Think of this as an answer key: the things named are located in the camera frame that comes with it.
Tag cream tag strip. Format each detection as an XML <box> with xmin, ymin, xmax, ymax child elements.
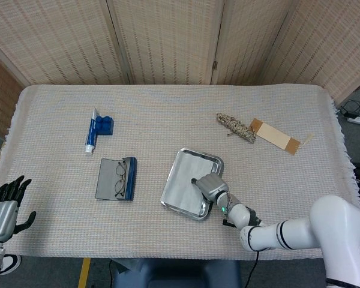
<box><xmin>300</xmin><ymin>133</ymin><xmax>315</xmax><ymax>148</ymax></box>

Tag blue building block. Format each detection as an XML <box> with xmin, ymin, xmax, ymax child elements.
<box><xmin>95</xmin><ymin>115</ymin><xmax>115</xmax><ymax>136</ymax></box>

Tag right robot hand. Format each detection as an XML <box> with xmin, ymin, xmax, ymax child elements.
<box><xmin>190</xmin><ymin>172</ymin><xmax>230</xmax><ymax>202</ymax></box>

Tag thin-framed eyeglasses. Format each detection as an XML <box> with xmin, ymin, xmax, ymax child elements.
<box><xmin>114</xmin><ymin>161</ymin><xmax>128</xmax><ymax>198</ymax></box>

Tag bundle of twine rope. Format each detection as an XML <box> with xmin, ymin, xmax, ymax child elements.
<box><xmin>215</xmin><ymin>112</ymin><xmax>257</xmax><ymax>144</ymax></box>

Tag metal tray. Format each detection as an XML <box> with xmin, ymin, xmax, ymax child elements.
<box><xmin>160</xmin><ymin>147</ymin><xmax>225</xmax><ymax>222</ymax></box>

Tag woven folding screen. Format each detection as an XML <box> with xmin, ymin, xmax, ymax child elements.
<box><xmin>0</xmin><ymin>0</ymin><xmax>360</xmax><ymax>137</ymax></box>

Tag white cloth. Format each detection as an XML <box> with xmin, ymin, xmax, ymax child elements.
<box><xmin>163</xmin><ymin>151</ymin><xmax>218</xmax><ymax>215</ymax></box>

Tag blue white toothpaste tube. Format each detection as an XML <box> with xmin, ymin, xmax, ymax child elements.
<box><xmin>84</xmin><ymin>107</ymin><xmax>100</xmax><ymax>155</ymax></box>

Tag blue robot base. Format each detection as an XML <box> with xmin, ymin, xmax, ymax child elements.
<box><xmin>111</xmin><ymin>258</ymin><xmax>242</xmax><ymax>288</ymax></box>

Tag blue glasses case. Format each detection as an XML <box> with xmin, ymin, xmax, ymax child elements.
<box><xmin>95</xmin><ymin>157</ymin><xmax>138</xmax><ymax>201</ymax></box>

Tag wooden card strip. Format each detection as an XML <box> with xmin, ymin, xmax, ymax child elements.
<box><xmin>250</xmin><ymin>118</ymin><xmax>302</xmax><ymax>156</ymax></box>

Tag woven tablecloth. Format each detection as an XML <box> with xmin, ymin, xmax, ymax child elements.
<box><xmin>0</xmin><ymin>84</ymin><xmax>360</xmax><ymax>260</ymax></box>

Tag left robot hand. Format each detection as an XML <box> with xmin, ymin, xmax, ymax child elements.
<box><xmin>0</xmin><ymin>176</ymin><xmax>37</xmax><ymax>243</ymax></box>

